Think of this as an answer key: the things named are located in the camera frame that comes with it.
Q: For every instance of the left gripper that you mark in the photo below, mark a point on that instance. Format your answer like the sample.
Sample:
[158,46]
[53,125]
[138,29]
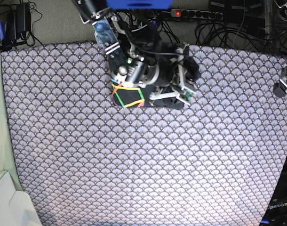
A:
[280,88]

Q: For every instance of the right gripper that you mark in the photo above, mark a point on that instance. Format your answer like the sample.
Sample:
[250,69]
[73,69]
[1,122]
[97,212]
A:
[148,71]

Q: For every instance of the dark grey T-shirt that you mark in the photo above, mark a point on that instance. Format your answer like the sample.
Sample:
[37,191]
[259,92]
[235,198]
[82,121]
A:
[139,97]

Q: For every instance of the blue box overhead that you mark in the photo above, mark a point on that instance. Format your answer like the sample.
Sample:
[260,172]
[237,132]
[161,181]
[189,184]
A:
[139,4]

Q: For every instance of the black power strip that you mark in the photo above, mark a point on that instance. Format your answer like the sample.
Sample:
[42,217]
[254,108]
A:
[196,14]

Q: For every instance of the fan-patterned tablecloth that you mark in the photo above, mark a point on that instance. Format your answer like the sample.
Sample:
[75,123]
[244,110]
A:
[86,161]

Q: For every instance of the black OpenArm case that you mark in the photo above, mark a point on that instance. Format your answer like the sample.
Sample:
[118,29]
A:
[276,214]

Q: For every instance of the black power adapter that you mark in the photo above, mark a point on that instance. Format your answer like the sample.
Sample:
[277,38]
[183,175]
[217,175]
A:
[23,17]

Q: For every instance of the white plastic bin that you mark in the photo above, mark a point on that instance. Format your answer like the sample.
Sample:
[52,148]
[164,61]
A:
[16,207]

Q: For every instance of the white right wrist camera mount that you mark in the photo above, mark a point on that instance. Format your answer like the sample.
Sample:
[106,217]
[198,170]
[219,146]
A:
[181,89]

